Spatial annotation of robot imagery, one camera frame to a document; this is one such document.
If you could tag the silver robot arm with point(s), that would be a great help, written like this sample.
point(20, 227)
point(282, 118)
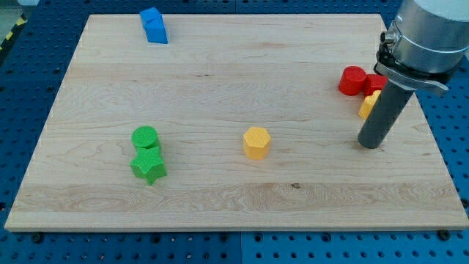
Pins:
point(424, 45)

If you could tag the wooden board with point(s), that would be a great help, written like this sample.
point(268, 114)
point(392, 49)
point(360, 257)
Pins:
point(218, 76)

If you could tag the yellow hexagon block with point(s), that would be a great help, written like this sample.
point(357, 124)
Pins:
point(256, 143)

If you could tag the green cylinder block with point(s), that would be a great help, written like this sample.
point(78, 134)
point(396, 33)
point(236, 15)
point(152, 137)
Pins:
point(145, 137)

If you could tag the green star block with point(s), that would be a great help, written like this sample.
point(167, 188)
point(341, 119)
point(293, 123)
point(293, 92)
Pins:
point(148, 164)

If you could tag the red cylinder block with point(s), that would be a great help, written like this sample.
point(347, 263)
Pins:
point(352, 80)

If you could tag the blue block front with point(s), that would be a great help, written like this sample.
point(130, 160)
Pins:
point(156, 32)

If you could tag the blue block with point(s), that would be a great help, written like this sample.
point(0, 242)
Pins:
point(156, 32)
point(150, 15)

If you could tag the yellow block near rod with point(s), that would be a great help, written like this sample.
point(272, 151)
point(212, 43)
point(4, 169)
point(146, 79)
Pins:
point(368, 104)

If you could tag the blue block rear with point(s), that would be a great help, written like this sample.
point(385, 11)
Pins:
point(150, 15)

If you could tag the red cube block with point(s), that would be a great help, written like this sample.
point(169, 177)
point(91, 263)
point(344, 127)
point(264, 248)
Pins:
point(373, 82)

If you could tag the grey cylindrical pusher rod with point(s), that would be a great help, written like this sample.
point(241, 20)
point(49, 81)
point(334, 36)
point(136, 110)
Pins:
point(384, 114)

